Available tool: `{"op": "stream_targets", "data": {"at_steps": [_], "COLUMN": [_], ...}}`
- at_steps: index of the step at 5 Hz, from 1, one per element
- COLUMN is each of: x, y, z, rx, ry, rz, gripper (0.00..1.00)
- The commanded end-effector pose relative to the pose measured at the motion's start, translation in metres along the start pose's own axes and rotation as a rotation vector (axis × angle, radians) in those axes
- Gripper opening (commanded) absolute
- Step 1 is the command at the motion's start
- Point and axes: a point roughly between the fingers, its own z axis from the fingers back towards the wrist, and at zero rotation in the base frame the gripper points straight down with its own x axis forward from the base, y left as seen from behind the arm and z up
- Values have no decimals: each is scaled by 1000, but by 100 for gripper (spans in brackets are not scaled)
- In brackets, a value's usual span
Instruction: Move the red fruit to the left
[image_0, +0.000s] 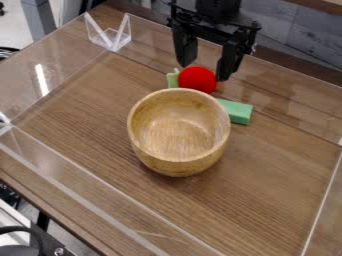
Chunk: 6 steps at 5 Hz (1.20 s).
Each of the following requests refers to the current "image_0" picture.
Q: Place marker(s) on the wooden bowl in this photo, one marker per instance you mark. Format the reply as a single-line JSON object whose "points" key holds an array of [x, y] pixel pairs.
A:
{"points": [[178, 129]]}

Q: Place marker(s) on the clear acrylic tray walls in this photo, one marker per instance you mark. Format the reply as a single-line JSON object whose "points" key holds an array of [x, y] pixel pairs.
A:
{"points": [[268, 201]]}

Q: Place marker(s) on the black table leg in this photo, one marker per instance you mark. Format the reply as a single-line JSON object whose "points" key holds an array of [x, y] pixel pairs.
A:
{"points": [[43, 221]]}

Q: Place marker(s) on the green sponge block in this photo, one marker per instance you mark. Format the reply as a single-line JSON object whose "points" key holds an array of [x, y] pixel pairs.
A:
{"points": [[240, 111]]}

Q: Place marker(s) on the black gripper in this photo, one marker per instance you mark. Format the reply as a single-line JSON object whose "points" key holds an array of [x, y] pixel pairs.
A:
{"points": [[217, 22]]}

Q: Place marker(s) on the red plush fruit green stem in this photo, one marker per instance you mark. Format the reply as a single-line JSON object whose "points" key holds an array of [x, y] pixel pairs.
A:
{"points": [[194, 77]]}

